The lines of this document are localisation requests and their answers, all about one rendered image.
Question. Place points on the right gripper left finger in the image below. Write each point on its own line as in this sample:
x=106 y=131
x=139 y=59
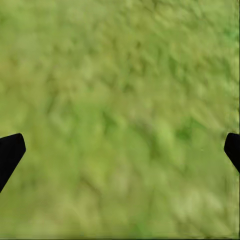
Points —
x=12 y=149

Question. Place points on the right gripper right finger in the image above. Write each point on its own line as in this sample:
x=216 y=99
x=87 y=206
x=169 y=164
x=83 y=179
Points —
x=232 y=149

